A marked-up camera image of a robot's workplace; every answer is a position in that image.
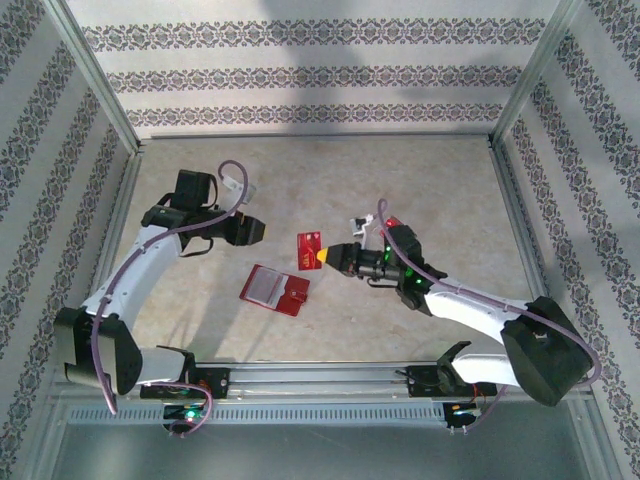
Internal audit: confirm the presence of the left aluminium side rail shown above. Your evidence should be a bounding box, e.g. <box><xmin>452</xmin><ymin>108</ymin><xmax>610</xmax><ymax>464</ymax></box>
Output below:
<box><xmin>67</xmin><ymin>147</ymin><xmax>146</xmax><ymax>365</ymax></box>

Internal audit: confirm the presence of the aluminium frame post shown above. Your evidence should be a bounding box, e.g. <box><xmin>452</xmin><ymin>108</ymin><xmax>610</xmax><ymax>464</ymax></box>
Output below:
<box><xmin>42</xmin><ymin>0</ymin><xmax>144</xmax><ymax>157</ymax></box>
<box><xmin>492</xmin><ymin>0</ymin><xmax>587</xmax><ymax>147</ymax></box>

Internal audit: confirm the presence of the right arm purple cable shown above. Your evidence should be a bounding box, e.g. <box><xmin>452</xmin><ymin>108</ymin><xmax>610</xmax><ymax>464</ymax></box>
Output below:
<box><xmin>368</xmin><ymin>198</ymin><xmax>600</xmax><ymax>436</ymax></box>

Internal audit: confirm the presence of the clear plastic box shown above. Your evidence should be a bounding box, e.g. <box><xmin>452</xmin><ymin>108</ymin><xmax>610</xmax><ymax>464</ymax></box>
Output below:
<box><xmin>374</xmin><ymin>213</ymin><xmax>417</xmax><ymax>232</ymax></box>

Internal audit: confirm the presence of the red leather card holder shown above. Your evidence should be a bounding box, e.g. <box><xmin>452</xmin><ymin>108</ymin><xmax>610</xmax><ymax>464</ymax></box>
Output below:
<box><xmin>238</xmin><ymin>263</ymin><xmax>312</xmax><ymax>318</ymax></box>

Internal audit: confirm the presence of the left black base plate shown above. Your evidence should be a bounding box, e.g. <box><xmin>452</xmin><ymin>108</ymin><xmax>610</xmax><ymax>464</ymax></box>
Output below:
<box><xmin>139</xmin><ymin>366</ymin><xmax>232</xmax><ymax>401</ymax></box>

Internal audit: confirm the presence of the aluminium rail along wall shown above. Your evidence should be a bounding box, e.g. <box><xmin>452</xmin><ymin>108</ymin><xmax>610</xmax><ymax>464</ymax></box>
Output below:
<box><xmin>148</xmin><ymin>130</ymin><xmax>494</xmax><ymax>142</ymax></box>

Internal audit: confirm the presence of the grey slotted cable duct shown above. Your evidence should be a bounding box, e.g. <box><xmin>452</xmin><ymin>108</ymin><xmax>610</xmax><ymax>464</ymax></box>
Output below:
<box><xmin>64</xmin><ymin>402</ymin><xmax>451</xmax><ymax>427</ymax></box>

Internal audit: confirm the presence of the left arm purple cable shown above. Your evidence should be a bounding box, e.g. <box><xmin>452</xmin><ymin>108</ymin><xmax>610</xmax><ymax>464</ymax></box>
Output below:
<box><xmin>91</xmin><ymin>159</ymin><xmax>251</xmax><ymax>439</ymax></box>

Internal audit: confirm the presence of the long aluminium mounting rail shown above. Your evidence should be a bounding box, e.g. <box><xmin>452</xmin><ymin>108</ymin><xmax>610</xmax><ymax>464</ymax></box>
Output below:
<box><xmin>47</xmin><ymin>362</ymin><xmax>594</xmax><ymax>402</ymax></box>

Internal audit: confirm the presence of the left green-lit circuit board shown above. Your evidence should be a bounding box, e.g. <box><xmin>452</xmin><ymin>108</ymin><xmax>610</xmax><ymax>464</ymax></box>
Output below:
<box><xmin>160</xmin><ymin>403</ymin><xmax>207</xmax><ymax>432</ymax></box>

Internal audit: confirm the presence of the right small circuit board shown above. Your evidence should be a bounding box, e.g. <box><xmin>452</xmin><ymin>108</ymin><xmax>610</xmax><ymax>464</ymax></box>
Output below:
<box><xmin>443</xmin><ymin>401</ymin><xmax>485</xmax><ymax>432</ymax></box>

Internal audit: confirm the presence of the left aluminium frame post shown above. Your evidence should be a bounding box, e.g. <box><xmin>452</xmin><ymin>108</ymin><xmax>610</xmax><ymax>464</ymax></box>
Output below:
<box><xmin>42</xmin><ymin>0</ymin><xmax>144</xmax><ymax>157</ymax></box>

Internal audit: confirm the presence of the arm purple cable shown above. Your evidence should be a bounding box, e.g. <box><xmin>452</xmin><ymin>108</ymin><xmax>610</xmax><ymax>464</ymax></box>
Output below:
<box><xmin>368</xmin><ymin>198</ymin><xmax>600</xmax><ymax>436</ymax></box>
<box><xmin>91</xmin><ymin>159</ymin><xmax>251</xmax><ymax>439</ymax></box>

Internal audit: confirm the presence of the grey metal shelf panel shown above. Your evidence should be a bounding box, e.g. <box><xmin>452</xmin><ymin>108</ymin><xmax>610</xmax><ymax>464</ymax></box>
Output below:
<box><xmin>47</xmin><ymin>399</ymin><xmax>596</xmax><ymax>480</ymax></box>

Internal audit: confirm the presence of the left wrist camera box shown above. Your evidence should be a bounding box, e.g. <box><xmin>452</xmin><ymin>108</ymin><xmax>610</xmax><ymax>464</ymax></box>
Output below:
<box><xmin>221</xmin><ymin>173</ymin><xmax>259</xmax><ymax>205</ymax></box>

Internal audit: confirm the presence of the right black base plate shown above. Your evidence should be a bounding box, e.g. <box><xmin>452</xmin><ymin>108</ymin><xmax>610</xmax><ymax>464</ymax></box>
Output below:
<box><xmin>407</xmin><ymin>363</ymin><xmax>497</xmax><ymax>400</ymax></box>

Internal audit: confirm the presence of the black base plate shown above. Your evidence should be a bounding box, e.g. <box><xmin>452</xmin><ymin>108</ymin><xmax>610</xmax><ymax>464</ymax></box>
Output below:
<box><xmin>139</xmin><ymin>366</ymin><xmax>232</xmax><ymax>401</ymax></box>
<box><xmin>407</xmin><ymin>363</ymin><xmax>497</xmax><ymax>400</ymax></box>

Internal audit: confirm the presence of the aluminium side rail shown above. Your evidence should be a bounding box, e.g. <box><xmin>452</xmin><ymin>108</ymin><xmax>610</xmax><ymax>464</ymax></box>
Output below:
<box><xmin>67</xmin><ymin>147</ymin><xmax>146</xmax><ymax>365</ymax></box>
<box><xmin>487</xmin><ymin>137</ymin><xmax>579</xmax><ymax>360</ymax></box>

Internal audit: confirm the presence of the right aluminium frame post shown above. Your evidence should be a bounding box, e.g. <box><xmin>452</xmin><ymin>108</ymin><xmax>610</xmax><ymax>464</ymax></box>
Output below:
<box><xmin>492</xmin><ymin>0</ymin><xmax>587</xmax><ymax>147</ymax></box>

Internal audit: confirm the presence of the right aluminium side rail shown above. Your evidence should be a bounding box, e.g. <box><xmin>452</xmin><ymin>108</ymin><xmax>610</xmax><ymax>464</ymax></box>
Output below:
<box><xmin>487</xmin><ymin>137</ymin><xmax>579</xmax><ymax>360</ymax></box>

